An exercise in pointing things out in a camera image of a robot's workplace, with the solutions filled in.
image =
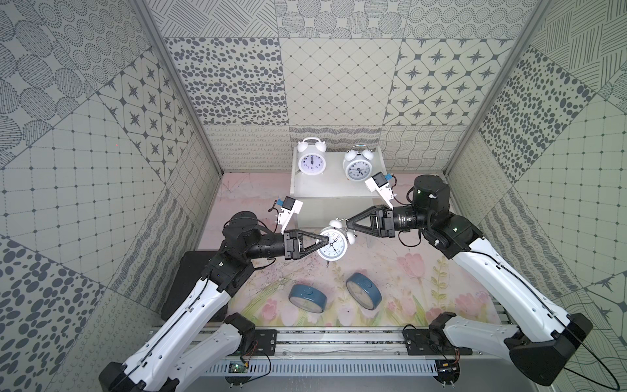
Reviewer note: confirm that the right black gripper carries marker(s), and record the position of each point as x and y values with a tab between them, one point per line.
385	222

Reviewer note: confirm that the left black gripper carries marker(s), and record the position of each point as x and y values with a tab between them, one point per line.
291	245

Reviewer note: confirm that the small white twin-bell alarm clock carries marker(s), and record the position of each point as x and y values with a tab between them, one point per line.
339	238

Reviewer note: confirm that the white metal twin-bell alarm clock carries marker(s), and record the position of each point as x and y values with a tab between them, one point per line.
357	163

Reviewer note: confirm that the blue round alarm clock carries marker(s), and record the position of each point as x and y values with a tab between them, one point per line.
364	291
308	298

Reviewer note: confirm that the white plastic twin-bell alarm clock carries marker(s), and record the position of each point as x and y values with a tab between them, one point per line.
311	158

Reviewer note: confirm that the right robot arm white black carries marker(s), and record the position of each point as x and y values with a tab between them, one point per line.
544	336

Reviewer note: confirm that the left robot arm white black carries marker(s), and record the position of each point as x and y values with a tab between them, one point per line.
169	361

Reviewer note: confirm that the white two-tier shelf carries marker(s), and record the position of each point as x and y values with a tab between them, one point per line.
329	195

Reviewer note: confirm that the green circuit board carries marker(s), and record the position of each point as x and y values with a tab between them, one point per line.
238	368

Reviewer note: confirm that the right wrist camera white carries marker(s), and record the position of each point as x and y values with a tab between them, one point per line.
380	183

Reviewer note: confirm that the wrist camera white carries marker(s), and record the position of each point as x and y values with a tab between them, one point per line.
286	208
380	183

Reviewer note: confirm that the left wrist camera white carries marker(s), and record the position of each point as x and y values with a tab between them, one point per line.
286	208

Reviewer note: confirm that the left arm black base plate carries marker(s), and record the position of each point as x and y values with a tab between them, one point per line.
258	343

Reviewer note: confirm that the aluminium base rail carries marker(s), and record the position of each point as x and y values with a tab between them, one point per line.
335	352

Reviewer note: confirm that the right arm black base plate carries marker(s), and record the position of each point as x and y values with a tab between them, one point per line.
422	341

